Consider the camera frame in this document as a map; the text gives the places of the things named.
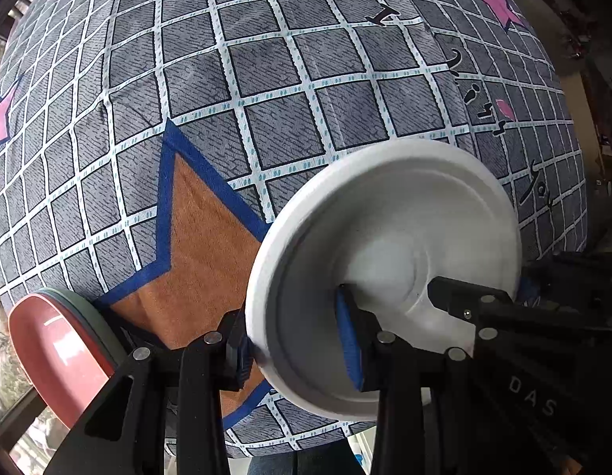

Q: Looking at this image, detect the grey checked star tablecloth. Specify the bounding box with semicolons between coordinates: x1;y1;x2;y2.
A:
0;0;592;458

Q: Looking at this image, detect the white bowl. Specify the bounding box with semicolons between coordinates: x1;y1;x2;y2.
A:
246;139;522;422

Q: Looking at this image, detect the pink square plate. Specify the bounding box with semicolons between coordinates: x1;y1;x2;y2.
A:
8;293;116;428

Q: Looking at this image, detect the green square plate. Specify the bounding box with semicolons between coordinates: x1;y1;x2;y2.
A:
38;287;128;368

